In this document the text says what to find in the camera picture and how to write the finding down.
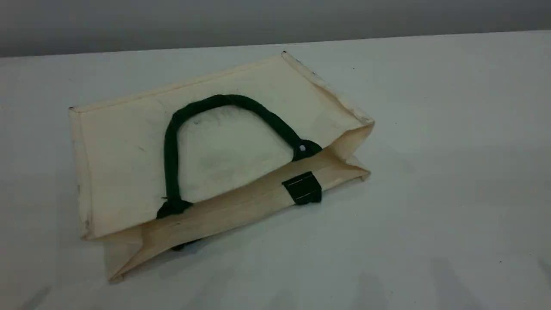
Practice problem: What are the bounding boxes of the cream canvas handbag green handles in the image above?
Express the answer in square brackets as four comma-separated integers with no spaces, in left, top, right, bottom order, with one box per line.
[69,51,375,283]

